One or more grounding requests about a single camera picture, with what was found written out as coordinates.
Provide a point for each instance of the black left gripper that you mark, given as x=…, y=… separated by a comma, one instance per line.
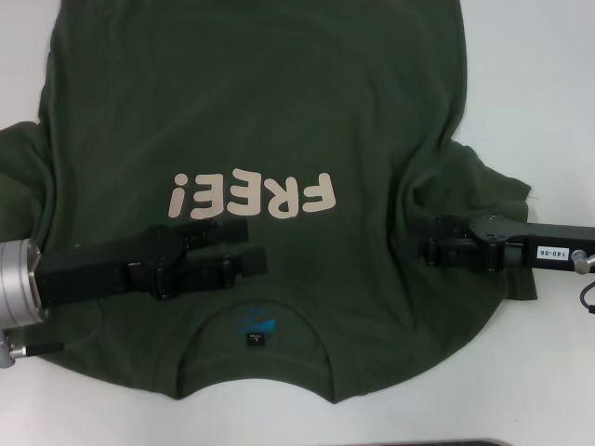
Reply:
x=93, y=269

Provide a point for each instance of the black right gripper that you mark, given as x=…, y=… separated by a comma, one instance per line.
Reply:
x=520, y=234

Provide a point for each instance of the dark green FREE t-shirt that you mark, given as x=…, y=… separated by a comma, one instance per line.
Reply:
x=260, y=116

